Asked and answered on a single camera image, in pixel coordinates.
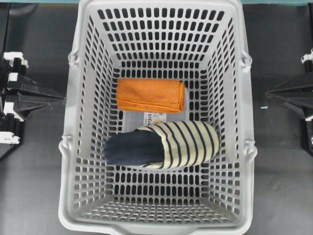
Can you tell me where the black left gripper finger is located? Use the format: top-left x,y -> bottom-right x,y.
8,74 -> 64,98
4,94 -> 67,115

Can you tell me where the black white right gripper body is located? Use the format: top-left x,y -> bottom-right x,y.
301,49 -> 313,155

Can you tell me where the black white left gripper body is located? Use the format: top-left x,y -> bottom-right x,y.
0,52 -> 28,159

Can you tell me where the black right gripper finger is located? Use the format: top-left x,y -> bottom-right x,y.
266,92 -> 313,120
266,77 -> 313,96

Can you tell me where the white label in basket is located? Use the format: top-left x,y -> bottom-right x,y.
124,111 -> 167,132

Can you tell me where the grey plastic shopping basket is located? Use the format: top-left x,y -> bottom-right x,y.
58,0 -> 257,235

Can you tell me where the striped navy cream slipper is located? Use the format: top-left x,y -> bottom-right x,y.
104,121 -> 220,170

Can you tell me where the folded orange cloth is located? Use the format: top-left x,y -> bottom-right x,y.
116,78 -> 185,114

